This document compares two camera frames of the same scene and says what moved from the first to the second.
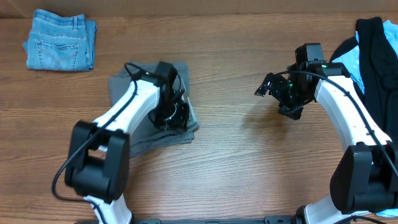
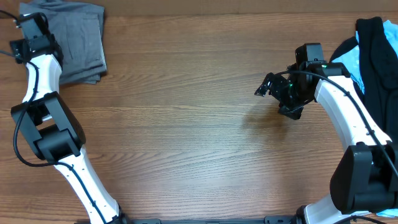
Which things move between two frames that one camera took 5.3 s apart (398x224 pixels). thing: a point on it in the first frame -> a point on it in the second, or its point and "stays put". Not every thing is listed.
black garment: (379, 66) stays put
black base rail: (275, 219) stays put
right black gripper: (294, 111) stays put
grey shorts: (151, 134) -> (78, 31)
